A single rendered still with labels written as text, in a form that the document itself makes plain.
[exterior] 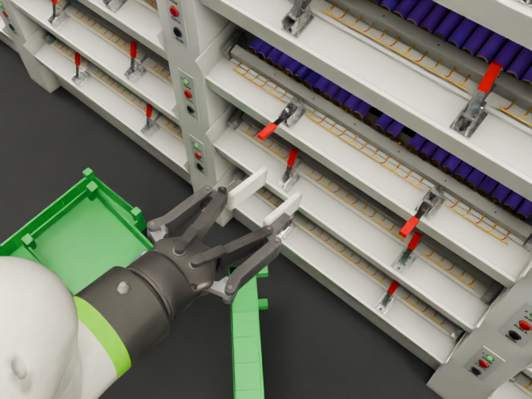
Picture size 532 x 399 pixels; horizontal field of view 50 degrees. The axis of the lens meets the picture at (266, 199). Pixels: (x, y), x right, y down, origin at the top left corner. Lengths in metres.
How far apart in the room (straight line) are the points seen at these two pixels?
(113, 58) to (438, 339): 0.92
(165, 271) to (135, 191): 0.97
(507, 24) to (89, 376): 0.51
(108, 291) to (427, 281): 0.63
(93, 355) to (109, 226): 0.88
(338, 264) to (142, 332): 0.73
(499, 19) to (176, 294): 0.42
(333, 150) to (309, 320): 0.55
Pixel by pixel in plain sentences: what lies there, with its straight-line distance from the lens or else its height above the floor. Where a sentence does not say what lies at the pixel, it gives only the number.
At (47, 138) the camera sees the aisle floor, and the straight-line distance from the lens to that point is 1.74.
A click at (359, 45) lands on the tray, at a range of 0.80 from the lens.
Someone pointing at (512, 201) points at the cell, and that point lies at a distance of 0.90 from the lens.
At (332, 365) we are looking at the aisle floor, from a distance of 1.34.
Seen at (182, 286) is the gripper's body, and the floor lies 0.72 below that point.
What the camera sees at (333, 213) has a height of 0.35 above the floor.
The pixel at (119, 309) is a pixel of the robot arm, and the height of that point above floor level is 0.76.
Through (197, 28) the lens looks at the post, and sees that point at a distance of 0.97.
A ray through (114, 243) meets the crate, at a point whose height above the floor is 0.07.
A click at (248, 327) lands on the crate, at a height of 0.20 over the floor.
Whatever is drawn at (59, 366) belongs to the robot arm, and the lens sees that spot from 0.45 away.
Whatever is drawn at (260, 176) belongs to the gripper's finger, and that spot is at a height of 0.67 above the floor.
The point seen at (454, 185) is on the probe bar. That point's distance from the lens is 0.89.
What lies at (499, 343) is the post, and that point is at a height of 0.36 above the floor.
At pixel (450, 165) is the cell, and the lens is 0.90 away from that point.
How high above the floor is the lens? 1.28
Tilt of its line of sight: 58 degrees down
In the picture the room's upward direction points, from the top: straight up
